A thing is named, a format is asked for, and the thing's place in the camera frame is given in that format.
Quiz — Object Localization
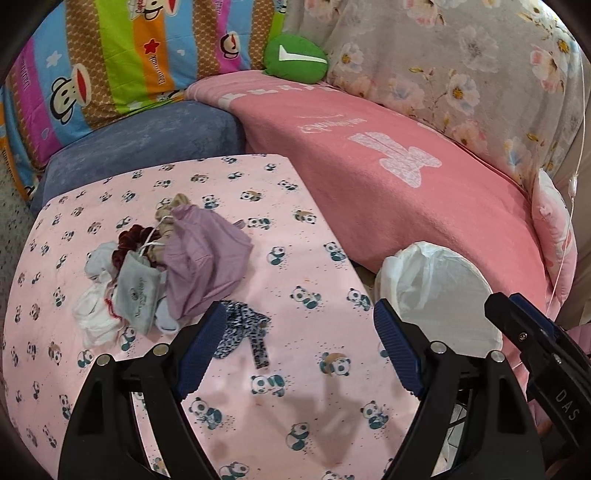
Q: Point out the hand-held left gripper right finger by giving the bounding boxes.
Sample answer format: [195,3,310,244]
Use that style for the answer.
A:
[373,299,539,480]

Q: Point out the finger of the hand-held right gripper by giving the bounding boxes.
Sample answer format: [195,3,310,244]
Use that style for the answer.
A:
[484,293,559,384]
[510,293,578,352]

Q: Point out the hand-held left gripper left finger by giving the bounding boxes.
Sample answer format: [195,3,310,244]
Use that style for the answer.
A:
[58,300,228,480]

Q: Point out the black and white leopard band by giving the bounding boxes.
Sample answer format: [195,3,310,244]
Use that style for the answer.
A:
[213,300,271,370]

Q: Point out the small white sock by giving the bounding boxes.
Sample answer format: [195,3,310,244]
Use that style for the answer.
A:
[154,298,182,334]

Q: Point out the bin with white bag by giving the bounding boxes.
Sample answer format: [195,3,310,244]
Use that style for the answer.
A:
[375,241,504,365]

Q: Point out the grey drawstring pouch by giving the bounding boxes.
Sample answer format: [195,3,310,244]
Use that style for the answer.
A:
[112,251,167,335]

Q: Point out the purple cloth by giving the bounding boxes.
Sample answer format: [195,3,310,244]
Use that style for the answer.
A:
[161,205,254,319]

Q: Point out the white cloth with red trim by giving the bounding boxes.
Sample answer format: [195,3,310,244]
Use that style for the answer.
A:
[74,279,126,349]

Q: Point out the dark red scrunchie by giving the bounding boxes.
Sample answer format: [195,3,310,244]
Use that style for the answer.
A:
[115,225,160,273]

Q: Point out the beige polka dot scrunchie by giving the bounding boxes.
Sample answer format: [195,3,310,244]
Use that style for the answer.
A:
[154,194,191,228]

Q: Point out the pink floral pillow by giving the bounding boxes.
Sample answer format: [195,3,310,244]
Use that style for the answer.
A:
[531,168,578,305]

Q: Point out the pink panda print tablecloth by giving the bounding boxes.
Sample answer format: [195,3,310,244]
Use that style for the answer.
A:
[0,154,419,480]

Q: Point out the pink blanket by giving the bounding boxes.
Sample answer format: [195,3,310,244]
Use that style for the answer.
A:
[185,76,555,365]

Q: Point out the blue sofa cushion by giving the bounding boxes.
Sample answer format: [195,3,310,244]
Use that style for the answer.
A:
[30,100,245,210]

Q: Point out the grey floral cloth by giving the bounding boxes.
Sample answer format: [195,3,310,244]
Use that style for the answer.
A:
[281,0,583,195]

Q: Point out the green round cushion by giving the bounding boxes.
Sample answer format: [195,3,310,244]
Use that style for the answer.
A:
[263,34,328,85]

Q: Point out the colourful monkey print pillow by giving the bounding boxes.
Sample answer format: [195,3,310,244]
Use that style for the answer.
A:
[0,0,289,199]

